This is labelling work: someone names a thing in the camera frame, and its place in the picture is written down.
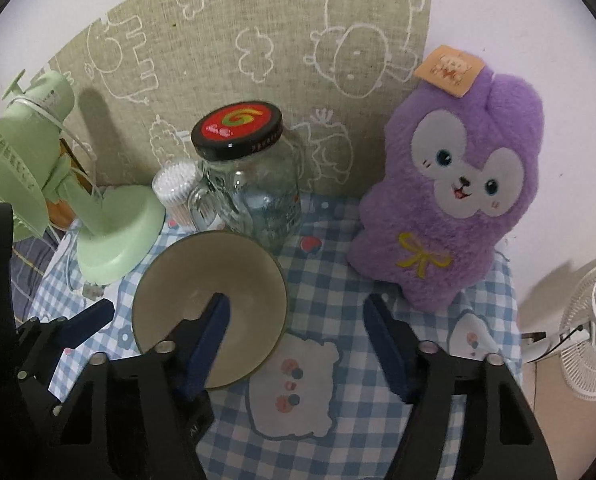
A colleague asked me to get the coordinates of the green desk fan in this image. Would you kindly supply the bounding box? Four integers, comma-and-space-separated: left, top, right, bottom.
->
0, 70, 164, 286

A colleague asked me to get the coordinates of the white standing fan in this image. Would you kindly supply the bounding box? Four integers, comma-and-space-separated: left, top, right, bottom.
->
519, 259, 596, 402

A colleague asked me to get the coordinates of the green cartoon wall cloth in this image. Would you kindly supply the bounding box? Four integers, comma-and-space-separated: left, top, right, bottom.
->
48, 0, 431, 196

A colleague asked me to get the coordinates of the purple plush bunny toy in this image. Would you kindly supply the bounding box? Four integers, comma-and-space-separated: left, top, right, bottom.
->
348, 44, 544, 312

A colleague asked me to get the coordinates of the grey plaid bedding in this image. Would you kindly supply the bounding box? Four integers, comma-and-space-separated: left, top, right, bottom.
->
10, 231, 60, 326

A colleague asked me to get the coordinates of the small floral ceramic bowl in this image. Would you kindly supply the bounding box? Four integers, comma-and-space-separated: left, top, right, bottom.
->
132, 231, 289, 390

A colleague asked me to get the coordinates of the clear cotton swab container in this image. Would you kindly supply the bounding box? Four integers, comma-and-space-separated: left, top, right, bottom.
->
151, 158, 201, 231

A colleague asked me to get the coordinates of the glass jar black lid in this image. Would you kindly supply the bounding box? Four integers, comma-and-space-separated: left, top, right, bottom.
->
191, 101, 301, 252

